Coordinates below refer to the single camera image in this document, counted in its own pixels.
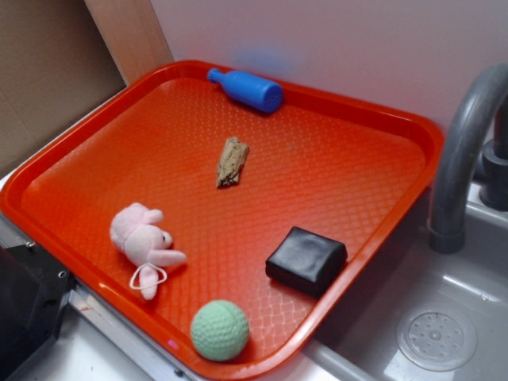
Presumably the pink plush bunny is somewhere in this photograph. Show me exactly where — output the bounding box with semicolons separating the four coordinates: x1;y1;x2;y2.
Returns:
110;202;187;301

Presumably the dark grey faucet handle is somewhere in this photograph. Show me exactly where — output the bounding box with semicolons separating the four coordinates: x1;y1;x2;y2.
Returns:
479;98;507;211

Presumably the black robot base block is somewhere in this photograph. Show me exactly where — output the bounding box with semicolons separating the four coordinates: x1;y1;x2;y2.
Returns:
1;245;73;380

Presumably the blue plastic bottle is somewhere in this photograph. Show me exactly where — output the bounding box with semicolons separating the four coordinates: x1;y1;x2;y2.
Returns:
207;68;283;114

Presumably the round sink drain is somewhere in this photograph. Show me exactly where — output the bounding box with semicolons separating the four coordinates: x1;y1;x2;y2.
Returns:
396;303;477;372

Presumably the light wooden board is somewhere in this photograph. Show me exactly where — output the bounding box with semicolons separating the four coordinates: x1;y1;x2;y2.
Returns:
85;0;173;86

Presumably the grey toy sink basin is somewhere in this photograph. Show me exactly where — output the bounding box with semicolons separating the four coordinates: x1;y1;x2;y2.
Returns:
313;180;508;381

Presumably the green dimpled ball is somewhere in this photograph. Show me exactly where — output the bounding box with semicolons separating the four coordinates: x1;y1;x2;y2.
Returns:
190;300;250;362

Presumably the brown cardboard panel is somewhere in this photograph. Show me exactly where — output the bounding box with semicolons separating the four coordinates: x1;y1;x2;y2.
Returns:
1;1;125;175

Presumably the black rectangular block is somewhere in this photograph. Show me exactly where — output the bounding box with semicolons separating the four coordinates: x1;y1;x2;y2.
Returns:
265;226;348;298

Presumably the brown wood piece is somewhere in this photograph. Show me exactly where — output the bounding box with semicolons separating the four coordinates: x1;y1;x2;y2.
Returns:
216;137;250;188

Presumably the orange plastic tray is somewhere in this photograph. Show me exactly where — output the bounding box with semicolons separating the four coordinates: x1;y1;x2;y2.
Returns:
1;61;443;380

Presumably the grey curved faucet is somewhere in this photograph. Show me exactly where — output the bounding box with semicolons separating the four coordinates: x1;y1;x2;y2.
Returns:
428;63;507;254

